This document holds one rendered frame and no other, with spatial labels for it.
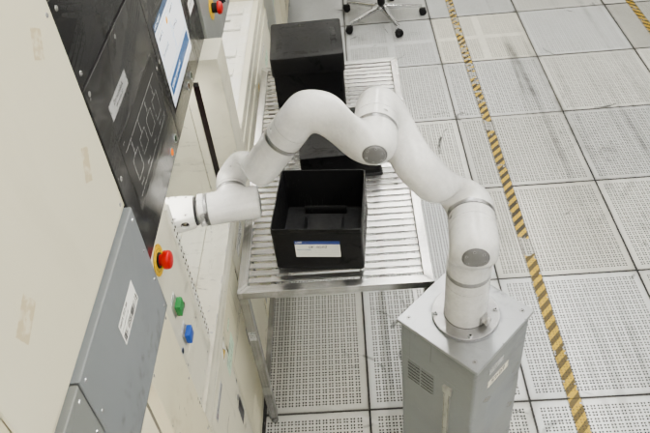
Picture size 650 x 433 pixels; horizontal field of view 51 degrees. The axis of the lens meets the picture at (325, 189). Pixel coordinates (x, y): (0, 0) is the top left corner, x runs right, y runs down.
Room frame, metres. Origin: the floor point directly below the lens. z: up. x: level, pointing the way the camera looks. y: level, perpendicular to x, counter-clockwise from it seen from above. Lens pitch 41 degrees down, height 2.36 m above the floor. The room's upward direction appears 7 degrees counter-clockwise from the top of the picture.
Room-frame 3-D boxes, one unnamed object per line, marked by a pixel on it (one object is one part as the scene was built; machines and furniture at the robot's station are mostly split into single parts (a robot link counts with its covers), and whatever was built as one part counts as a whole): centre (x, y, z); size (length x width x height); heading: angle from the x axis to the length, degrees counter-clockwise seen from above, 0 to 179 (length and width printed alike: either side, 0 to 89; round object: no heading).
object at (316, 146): (2.01, -0.07, 0.83); 0.29 x 0.29 x 0.13; 88
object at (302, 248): (1.58, 0.02, 0.85); 0.28 x 0.28 x 0.17; 81
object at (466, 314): (1.21, -0.36, 0.85); 0.19 x 0.19 x 0.18
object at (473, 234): (1.18, -0.35, 1.07); 0.19 x 0.12 x 0.24; 171
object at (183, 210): (1.30, 0.38, 1.19); 0.11 x 0.10 x 0.07; 93
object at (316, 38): (2.45, 0.01, 0.89); 0.29 x 0.29 x 0.25; 88
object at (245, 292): (2.01, -0.04, 0.38); 1.30 x 0.60 x 0.76; 176
